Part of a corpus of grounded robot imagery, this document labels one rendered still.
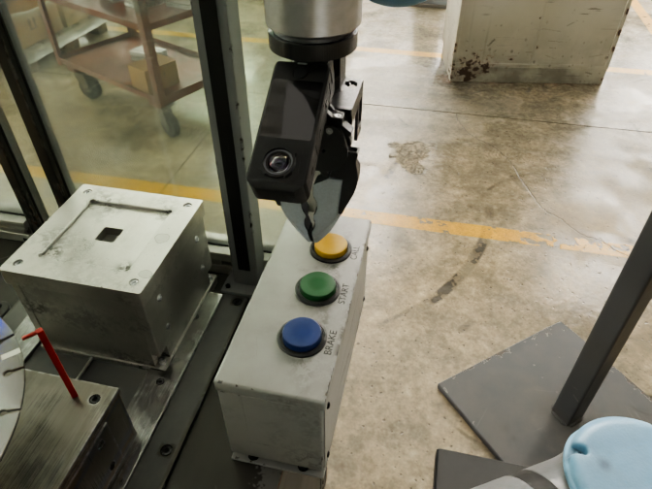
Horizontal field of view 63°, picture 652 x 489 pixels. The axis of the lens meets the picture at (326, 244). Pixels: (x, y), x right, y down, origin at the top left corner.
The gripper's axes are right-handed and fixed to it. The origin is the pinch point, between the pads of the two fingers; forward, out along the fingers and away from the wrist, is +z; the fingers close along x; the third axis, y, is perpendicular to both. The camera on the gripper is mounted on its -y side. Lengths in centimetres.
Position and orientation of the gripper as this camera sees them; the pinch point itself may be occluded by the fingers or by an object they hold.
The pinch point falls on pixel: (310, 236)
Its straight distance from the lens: 53.6
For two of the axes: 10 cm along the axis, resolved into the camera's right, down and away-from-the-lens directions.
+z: 0.0, 7.4, 6.7
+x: -9.8, -1.4, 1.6
